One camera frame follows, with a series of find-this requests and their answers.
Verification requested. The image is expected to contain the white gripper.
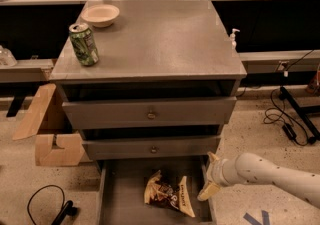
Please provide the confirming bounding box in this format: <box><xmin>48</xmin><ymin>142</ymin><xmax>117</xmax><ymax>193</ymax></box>
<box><xmin>197</xmin><ymin>151</ymin><xmax>238</xmax><ymax>201</ymax></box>

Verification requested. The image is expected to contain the brown chip bag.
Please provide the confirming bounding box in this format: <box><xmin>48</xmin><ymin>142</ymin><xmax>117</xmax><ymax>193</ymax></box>
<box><xmin>144</xmin><ymin>170</ymin><xmax>195</xmax><ymax>218</ymax></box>

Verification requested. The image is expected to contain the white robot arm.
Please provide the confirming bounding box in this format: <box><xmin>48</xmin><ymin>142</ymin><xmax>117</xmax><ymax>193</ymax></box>
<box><xmin>197</xmin><ymin>152</ymin><xmax>320</xmax><ymax>208</ymax></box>

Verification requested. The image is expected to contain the grey top drawer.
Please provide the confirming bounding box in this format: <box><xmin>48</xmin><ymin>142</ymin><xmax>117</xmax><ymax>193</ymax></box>
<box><xmin>62</xmin><ymin>97</ymin><xmax>236</xmax><ymax>130</ymax></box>

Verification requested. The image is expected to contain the grey open bottom drawer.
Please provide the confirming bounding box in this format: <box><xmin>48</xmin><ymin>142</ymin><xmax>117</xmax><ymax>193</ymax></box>
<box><xmin>97</xmin><ymin>156</ymin><xmax>216</xmax><ymax>225</ymax></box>

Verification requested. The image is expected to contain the grey drawer cabinet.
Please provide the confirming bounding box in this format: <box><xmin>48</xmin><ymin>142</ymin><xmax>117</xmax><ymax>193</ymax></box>
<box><xmin>49</xmin><ymin>0</ymin><xmax>248</xmax><ymax>167</ymax></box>

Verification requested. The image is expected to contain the grey middle drawer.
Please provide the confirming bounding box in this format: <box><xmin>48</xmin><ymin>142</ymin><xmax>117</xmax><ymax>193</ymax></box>
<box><xmin>83</xmin><ymin>136</ymin><xmax>221</xmax><ymax>160</ymax></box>

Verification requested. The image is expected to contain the black table leg base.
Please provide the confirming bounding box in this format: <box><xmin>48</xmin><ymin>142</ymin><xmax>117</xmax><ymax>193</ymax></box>
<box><xmin>280</xmin><ymin>86</ymin><xmax>320</xmax><ymax>144</ymax></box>

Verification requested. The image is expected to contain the white pump bottle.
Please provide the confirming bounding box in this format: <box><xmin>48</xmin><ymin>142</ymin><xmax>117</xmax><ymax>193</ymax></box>
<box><xmin>229</xmin><ymin>28</ymin><xmax>240</xmax><ymax>50</ymax></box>

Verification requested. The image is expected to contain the open cardboard box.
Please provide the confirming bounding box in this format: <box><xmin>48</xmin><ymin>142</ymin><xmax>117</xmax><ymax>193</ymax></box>
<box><xmin>13</xmin><ymin>83</ymin><xmax>90</xmax><ymax>167</ymax></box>

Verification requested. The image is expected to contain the green soda can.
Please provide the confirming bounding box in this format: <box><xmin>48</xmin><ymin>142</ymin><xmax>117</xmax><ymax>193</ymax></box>
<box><xmin>69</xmin><ymin>23</ymin><xmax>99</xmax><ymax>66</ymax></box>

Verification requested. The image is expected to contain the white paper bowl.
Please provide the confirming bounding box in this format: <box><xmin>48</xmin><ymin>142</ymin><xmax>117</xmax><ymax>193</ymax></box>
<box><xmin>81</xmin><ymin>4</ymin><xmax>120</xmax><ymax>28</ymax></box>

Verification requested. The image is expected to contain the clear plastic container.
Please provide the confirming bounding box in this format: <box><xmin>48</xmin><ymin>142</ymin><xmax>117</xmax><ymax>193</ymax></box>
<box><xmin>0</xmin><ymin>45</ymin><xmax>17</xmax><ymax>67</ymax></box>

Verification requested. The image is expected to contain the black floor cable left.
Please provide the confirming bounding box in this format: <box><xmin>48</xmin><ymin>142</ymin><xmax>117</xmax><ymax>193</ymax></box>
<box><xmin>26</xmin><ymin>184</ymin><xmax>79</xmax><ymax>225</ymax></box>

